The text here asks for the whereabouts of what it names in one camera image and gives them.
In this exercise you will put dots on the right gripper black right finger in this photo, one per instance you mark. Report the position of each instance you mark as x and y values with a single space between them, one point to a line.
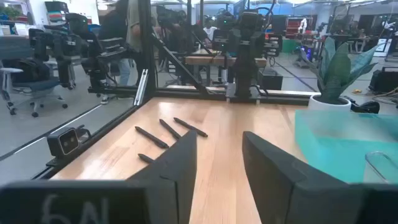
280 193

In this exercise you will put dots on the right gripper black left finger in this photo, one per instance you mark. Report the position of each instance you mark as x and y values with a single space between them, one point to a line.
168 193

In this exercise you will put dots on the black pen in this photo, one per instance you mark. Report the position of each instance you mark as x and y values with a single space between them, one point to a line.
145 158
169 128
151 137
190 127

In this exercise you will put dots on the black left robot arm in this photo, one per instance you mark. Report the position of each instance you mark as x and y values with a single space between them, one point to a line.
245 62

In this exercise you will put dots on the black neighbouring robot arm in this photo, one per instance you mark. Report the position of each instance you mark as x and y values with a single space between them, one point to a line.
42 46
93 53

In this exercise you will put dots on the teal plastic bin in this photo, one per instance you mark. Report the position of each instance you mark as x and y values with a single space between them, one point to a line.
335 146

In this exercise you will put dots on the white plant pot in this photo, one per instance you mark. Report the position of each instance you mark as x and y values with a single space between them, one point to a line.
329 105

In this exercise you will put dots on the clear plastic bin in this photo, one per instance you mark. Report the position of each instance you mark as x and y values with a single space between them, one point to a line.
377 166

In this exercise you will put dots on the black box on floor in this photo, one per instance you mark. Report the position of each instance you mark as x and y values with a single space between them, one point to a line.
270 79

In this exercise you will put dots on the black power adapter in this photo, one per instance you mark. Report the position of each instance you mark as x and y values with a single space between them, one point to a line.
365 107

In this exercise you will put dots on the green snake plant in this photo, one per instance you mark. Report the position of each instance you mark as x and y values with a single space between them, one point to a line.
339 71

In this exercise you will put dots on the wooden background table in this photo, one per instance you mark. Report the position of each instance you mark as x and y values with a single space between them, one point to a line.
214 60

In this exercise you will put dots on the black equipment case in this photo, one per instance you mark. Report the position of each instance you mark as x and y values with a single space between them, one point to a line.
384 80

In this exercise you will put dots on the red shelf unit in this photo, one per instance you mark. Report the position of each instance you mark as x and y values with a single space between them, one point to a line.
293 27

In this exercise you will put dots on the person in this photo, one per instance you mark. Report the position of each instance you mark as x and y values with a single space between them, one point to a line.
113 25
210 31

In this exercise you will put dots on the grey office chair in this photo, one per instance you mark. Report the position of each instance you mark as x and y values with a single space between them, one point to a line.
34 86

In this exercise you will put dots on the black backpack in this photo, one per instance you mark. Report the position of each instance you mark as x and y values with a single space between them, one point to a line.
28 71

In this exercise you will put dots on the silver aluminium rail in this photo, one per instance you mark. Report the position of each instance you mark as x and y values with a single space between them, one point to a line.
141 85

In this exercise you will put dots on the small black table camera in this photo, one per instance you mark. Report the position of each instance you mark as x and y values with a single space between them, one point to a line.
63 142

